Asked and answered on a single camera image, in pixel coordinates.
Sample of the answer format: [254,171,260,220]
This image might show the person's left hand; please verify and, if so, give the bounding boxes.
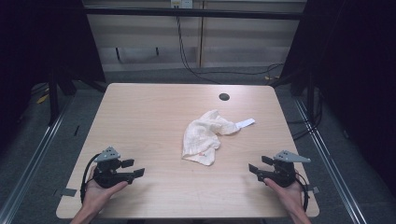
[81,165,129,216]

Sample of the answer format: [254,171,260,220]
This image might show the black floor cables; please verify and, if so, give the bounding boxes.
[286,87,324,141]

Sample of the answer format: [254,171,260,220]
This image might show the white towel with label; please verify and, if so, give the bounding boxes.
[181,108,256,167]

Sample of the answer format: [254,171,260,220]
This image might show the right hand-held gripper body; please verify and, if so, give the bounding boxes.
[262,149,312,189]

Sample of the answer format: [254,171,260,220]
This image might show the black hanging power cable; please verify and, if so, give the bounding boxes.
[176,7,285,86]

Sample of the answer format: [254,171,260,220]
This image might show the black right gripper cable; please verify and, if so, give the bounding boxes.
[294,172,310,213]

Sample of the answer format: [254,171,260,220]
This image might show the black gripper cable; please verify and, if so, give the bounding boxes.
[294,172,310,213]
[79,152,101,204]

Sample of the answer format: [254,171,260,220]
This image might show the person's right hand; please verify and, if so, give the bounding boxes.
[263,177,307,217]

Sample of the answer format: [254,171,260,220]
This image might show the dark curtain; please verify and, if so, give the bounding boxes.
[270,0,396,200]
[0,0,106,157]

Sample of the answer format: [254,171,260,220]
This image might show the yellow floor object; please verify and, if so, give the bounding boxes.
[35,92,50,105]

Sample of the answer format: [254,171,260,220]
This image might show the black horizontal bar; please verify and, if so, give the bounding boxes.
[83,7,307,21]

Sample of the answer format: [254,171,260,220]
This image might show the metal floor rail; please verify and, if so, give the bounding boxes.
[0,90,75,224]
[293,97,369,224]

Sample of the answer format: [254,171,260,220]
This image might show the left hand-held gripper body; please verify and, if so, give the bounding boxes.
[92,146,135,189]

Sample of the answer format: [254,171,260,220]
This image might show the white wall power outlet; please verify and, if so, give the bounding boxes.
[170,0,194,9]

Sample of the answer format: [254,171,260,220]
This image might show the black metal stand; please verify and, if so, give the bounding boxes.
[47,69,78,127]

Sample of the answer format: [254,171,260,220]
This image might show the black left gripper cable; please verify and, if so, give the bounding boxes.
[79,152,101,204]

